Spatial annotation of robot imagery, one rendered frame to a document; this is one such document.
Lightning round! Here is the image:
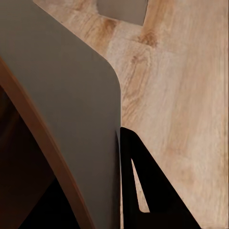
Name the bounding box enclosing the trash can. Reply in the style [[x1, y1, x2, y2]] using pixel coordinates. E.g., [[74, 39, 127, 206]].
[[0, 0, 121, 229]]

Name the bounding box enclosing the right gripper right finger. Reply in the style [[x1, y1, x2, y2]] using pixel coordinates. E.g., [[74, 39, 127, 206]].
[[120, 127, 201, 229]]

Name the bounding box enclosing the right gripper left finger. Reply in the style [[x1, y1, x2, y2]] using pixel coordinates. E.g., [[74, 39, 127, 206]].
[[19, 177, 80, 229]]

